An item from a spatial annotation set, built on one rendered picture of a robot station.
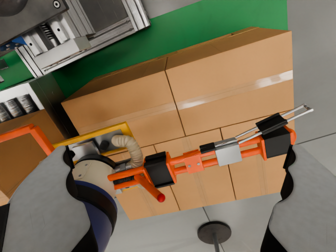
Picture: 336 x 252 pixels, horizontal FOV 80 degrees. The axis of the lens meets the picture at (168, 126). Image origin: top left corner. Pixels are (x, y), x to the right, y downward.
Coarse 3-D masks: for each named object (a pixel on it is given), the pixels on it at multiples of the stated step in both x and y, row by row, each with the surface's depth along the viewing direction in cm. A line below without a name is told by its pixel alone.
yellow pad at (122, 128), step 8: (104, 128) 71; (112, 128) 70; (120, 128) 70; (128, 128) 70; (80, 136) 72; (88, 136) 72; (96, 136) 71; (104, 136) 71; (112, 136) 71; (56, 144) 74; (64, 144) 74; (72, 144) 73; (96, 144) 73; (104, 144) 70; (112, 144) 73; (72, 152) 73; (104, 152) 75; (72, 160) 76
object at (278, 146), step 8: (280, 128) 57; (288, 128) 56; (264, 136) 56; (272, 136) 55; (280, 136) 55; (288, 136) 54; (264, 144) 56; (272, 144) 56; (280, 144) 56; (288, 144) 56; (264, 152) 57; (272, 152) 57; (280, 152) 57; (264, 160) 58
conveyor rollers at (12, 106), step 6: (18, 96) 109; (24, 96) 110; (6, 102) 110; (12, 102) 112; (24, 102) 110; (30, 102) 113; (0, 108) 114; (12, 108) 112; (18, 108) 115; (24, 108) 112; (30, 108) 112; (0, 114) 114; (6, 114) 117; (12, 114) 113; (18, 114) 114; (0, 120) 116; (6, 120) 116
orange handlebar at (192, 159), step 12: (12, 132) 58; (24, 132) 57; (36, 132) 57; (48, 144) 60; (240, 144) 58; (180, 156) 61; (192, 156) 60; (204, 156) 60; (132, 168) 64; (180, 168) 63; (192, 168) 62; (132, 180) 66
